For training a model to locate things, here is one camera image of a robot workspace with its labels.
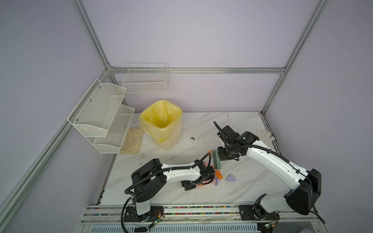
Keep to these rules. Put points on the beige rubber glove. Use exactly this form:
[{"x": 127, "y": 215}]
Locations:
[{"x": 133, "y": 141}]

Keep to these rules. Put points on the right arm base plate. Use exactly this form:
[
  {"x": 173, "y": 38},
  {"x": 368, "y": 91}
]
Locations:
[{"x": 252, "y": 212}]

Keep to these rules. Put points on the white wire basket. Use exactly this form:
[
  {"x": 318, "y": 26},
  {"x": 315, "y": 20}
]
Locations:
[{"x": 146, "y": 78}]

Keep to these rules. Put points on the orange purple scrap centre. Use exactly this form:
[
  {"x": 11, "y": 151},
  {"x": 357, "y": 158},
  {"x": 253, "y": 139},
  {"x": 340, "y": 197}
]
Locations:
[{"x": 217, "y": 178}]

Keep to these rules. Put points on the white mesh shelf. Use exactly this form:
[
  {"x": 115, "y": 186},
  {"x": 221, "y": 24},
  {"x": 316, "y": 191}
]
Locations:
[
  {"x": 94, "y": 114},
  {"x": 112, "y": 143}
]

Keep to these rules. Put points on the yellow-lined trash bin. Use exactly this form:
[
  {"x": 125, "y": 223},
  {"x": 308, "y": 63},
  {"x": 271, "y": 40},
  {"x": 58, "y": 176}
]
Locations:
[{"x": 162, "y": 121}]

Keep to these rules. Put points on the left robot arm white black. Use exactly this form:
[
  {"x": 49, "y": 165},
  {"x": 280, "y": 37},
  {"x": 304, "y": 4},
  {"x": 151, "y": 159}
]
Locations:
[{"x": 149, "y": 179}]

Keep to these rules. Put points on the lower white mesh shelf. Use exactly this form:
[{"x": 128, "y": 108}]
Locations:
[{"x": 112, "y": 143}]

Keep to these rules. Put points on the pink plastic dustpan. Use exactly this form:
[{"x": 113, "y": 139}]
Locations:
[{"x": 209, "y": 171}]

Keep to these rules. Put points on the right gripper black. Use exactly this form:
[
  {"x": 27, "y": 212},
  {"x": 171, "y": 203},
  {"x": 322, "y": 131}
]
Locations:
[{"x": 222, "y": 157}]

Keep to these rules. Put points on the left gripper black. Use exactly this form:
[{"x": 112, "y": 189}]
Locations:
[{"x": 187, "y": 187}]

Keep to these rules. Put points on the green hand brush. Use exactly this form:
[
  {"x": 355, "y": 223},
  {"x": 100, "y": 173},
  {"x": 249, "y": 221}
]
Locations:
[{"x": 216, "y": 160}]

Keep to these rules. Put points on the aluminium front rail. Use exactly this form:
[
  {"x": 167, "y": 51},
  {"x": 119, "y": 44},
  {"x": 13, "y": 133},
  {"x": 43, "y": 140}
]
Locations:
[{"x": 200, "y": 218}]

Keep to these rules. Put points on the white cotton glove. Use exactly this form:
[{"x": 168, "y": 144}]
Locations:
[{"x": 265, "y": 136}]

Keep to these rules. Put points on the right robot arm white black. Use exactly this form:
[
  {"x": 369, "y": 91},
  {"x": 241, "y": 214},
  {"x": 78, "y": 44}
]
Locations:
[{"x": 304, "y": 186}]

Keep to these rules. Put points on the upper white mesh shelf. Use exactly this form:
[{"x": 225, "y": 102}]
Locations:
[{"x": 94, "y": 114}]

